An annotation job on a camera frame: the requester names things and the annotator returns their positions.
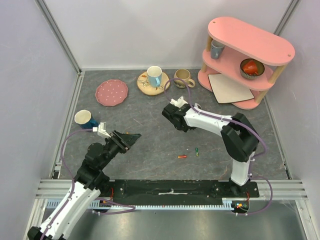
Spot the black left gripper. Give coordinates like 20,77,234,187
98,129,141,169

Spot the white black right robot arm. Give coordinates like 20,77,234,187
161,103,259,197

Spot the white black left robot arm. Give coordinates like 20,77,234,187
27,130,142,240

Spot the beige ceramic mug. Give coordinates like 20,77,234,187
174,69,196,89

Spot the green battery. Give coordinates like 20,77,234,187
195,147,199,157

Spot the dark blue mug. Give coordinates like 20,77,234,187
74,109,99,129

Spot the beige floral saucer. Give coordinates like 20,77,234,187
136,70,171,96

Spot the pink dotted plate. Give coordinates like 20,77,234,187
95,79,129,107

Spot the light blue mug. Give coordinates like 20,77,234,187
147,66,163,88

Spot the white square mat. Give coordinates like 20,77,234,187
208,74,254,104

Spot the grey blue shelf mug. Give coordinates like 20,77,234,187
210,39,225,60

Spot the patterned dark bowl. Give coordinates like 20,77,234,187
239,58,265,80

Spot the red cup in bowl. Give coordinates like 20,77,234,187
242,60,258,75

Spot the pink three-tier shelf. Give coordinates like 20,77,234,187
197,16,295,110

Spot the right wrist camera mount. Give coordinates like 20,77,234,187
170,96,188,108

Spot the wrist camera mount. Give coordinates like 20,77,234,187
170,96,188,108
92,122,111,139

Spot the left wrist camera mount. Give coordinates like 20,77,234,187
92,122,111,139

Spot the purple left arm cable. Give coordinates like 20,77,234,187
41,128,136,240

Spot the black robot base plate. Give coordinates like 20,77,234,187
100,179,260,206

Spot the left aluminium frame post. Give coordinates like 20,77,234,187
34,0,83,75

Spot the aluminium frame post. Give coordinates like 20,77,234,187
273,0,301,36
34,0,83,75

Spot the white slotted cable duct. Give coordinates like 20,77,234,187
46,197,251,212

